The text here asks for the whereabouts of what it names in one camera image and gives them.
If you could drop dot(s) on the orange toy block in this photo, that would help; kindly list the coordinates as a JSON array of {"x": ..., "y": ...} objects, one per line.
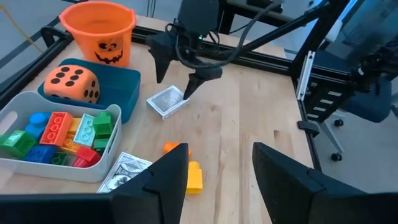
[{"x": 169, "y": 146}]

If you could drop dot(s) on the dark green brick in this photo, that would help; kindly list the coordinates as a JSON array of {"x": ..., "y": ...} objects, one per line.
[{"x": 59, "y": 159}]

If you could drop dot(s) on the red toy block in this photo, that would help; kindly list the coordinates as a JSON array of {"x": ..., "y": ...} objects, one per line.
[{"x": 88, "y": 155}]

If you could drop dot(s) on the ornate playing card deck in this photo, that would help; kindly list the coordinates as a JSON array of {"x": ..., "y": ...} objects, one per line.
[{"x": 124, "y": 171}]

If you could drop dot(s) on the blue square stud brick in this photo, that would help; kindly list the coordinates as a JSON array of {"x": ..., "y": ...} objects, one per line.
[{"x": 40, "y": 154}]

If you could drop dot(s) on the grey desk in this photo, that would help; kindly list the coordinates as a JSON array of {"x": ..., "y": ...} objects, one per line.
[{"x": 367, "y": 25}]

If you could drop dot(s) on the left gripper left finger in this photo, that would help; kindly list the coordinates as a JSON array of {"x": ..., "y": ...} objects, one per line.
[{"x": 168, "y": 193}]

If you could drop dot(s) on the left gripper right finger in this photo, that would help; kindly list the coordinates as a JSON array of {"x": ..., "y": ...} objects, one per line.
[{"x": 286, "y": 186}]

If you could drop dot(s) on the orange-red brick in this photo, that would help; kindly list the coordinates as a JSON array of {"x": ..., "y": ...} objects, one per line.
[{"x": 56, "y": 129}]

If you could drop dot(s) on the silver aluminium bracket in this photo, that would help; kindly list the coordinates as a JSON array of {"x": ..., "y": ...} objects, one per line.
[{"x": 304, "y": 74}]

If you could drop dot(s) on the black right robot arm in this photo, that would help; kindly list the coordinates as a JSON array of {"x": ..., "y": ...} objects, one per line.
[{"x": 323, "y": 31}]

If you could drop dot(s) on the light grey plastic bin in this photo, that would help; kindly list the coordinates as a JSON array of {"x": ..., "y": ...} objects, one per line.
[{"x": 46, "y": 172}]

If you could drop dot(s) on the blue office chair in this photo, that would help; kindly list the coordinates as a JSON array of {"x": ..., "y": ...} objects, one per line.
[{"x": 370, "y": 102}]

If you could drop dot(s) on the orange pumpkin bucket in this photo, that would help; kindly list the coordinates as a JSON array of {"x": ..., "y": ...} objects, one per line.
[{"x": 93, "y": 34}]

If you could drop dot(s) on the teal plastic bin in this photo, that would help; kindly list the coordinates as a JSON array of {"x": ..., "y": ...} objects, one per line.
[{"x": 124, "y": 87}]

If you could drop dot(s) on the orange foam die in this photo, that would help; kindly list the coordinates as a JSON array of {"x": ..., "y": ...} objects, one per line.
[{"x": 71, "y": 88}]

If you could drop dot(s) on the bright green toy block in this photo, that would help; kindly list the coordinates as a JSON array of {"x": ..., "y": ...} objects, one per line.
[{"x": 17, "y": 144}]

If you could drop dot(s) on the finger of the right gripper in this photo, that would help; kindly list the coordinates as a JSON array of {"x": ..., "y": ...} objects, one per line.
[
  {"x": 202, "y": 76},
  {"x": 161, "y": 53}
]

